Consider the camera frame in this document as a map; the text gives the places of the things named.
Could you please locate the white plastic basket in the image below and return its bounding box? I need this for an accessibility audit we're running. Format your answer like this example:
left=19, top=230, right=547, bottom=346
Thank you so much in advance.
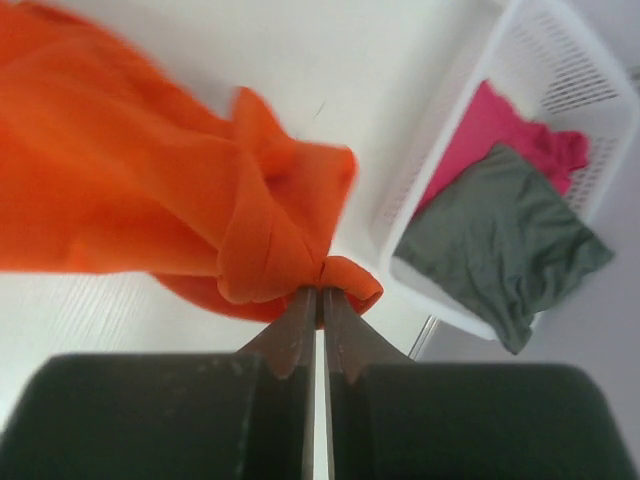
left=370, top=1, right=639, bottom=340

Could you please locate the orange t shirt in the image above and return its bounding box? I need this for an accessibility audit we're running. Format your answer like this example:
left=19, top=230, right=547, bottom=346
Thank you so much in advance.
left=1, top=1, right=383, bottom=322

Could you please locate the pink t shirt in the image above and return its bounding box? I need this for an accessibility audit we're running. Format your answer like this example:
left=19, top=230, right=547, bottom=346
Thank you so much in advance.
left=416, top=81, right=590, bottom=211

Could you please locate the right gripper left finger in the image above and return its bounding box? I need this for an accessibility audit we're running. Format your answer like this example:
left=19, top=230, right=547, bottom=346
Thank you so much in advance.
left=1, top=289, right=316, bottom=479

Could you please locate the grey t shirt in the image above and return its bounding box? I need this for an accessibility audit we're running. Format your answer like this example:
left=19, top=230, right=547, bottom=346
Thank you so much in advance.
left=394, top=144, right=614, bottom=355

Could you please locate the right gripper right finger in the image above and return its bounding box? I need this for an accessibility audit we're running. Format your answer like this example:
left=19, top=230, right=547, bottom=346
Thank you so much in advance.
left=323, top=289, right=639, bottom=479

